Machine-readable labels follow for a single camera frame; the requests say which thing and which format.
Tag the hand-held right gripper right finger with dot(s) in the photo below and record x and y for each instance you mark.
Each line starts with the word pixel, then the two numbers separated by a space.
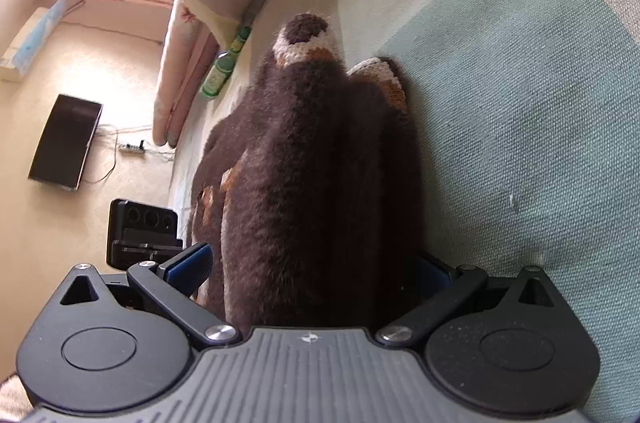
pixel 435 275

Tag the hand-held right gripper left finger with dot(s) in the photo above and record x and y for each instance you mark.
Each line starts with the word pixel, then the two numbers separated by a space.
pixel 192 270

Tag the fuzzy brown sweater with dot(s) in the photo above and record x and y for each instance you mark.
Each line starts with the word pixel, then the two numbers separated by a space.
pixel 310 178

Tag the black flat television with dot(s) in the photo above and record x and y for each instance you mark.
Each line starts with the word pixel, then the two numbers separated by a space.
pixel 65 143

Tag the folded pink floral quilt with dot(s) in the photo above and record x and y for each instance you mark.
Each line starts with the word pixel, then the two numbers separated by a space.
pixel 180 78

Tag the green glass bottle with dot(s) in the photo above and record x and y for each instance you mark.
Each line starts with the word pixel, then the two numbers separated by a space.
pixel 222 70

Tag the wall power strip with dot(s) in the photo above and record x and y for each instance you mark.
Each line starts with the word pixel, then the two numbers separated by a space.
pixel 131 147

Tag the white wall air conditioner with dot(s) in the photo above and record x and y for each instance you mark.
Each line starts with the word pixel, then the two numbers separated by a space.
pixel 30 43

